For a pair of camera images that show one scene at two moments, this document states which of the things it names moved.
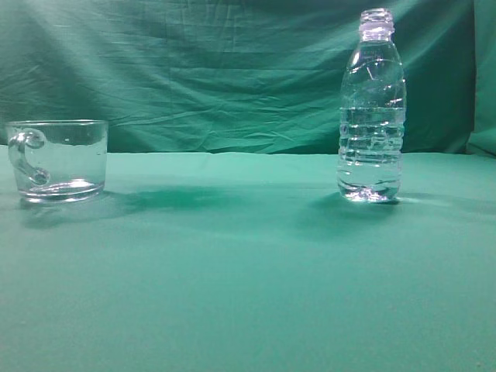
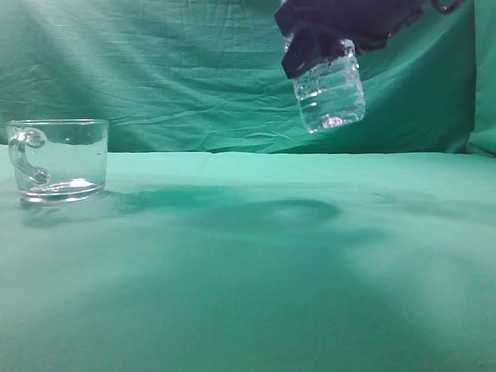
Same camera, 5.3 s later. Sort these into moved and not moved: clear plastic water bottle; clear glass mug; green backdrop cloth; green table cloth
Moved: clear plastic water bottle
Not moved: green backdrop cloth; green table cloth; clear glass mug
